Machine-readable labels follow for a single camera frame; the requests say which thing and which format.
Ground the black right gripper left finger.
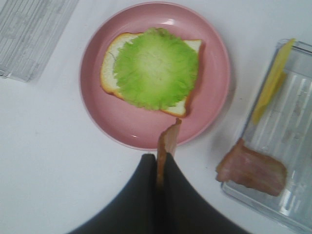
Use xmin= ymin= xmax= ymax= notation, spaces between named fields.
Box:
xmin=70 ymin=154 xmax=156 ymax=234

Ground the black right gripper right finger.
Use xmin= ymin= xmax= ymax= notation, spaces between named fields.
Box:
xmin=163 ymin=153 xmax=248 ymax=234

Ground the bacon strip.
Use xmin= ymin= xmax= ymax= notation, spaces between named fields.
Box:
xmin=216 ymin=138 xmax=287 ymax=196
xmin=156 ymin=118 xmax=182 ymax=188

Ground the green lettuce leaf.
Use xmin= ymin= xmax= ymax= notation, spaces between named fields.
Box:
xmin=113 ymin=28 xmax=201 ymax=110

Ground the pink round plate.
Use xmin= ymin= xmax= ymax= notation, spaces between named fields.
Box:
xmin=80 ymin=2 xmax=231 ymax=151

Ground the clear right food container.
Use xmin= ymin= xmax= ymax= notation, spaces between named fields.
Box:
xmin=221 ymin=41 xmax=312 ymax=234

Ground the clear food container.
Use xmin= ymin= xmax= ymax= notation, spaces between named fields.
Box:
xmin=221 ymin=41 xmax=312 ymax=234
xmin=0 ymin=0 xmax=78 ymax=82

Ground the yellow cheese slice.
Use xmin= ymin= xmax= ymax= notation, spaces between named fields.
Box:
xmin=252 ymin=38 xmax=295 ymax=125

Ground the clear left food container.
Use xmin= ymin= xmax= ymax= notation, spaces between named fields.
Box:
xmin=0 ymin=0 xmax=78 ymax=82

